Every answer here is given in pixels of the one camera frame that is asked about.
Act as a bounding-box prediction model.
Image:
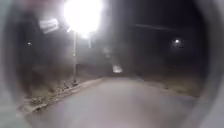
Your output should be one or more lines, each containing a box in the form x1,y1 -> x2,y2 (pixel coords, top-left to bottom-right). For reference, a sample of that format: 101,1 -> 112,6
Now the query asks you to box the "street lamp pole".
63,0 -> 104,86

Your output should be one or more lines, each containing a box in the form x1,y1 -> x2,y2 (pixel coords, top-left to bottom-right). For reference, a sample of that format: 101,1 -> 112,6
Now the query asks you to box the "dirt verge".
136,68 -> 205,98
19,66 -> 101,108

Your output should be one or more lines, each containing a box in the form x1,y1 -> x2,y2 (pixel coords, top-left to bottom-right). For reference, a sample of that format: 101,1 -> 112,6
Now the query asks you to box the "sign board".
38,18 -> 60,35

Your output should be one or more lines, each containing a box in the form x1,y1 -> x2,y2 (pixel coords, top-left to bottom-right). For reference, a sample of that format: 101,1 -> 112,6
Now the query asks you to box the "grey asphalt road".
23,76 -> 201,128

